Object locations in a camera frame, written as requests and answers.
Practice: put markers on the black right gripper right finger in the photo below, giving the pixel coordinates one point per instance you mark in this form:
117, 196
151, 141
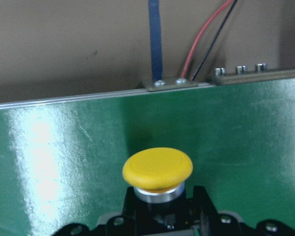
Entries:
214, 223

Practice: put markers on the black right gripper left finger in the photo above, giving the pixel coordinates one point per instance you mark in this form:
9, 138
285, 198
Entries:
123, 224

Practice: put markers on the yellow mushroom push button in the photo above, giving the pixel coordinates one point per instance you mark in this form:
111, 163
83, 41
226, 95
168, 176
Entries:
158, 177

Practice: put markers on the green conveyor belt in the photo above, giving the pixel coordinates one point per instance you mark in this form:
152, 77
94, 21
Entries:
214, 160

